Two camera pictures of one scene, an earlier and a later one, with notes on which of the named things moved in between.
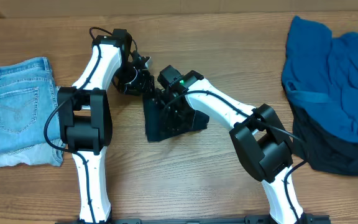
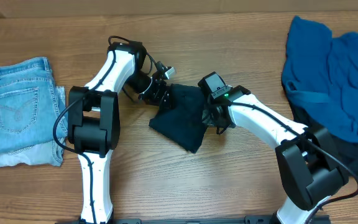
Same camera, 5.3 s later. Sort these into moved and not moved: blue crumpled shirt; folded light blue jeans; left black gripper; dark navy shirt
Moved: dark navy shirt; left black gripper
Not moved: folded light blue jeans; blue crumpled shirt
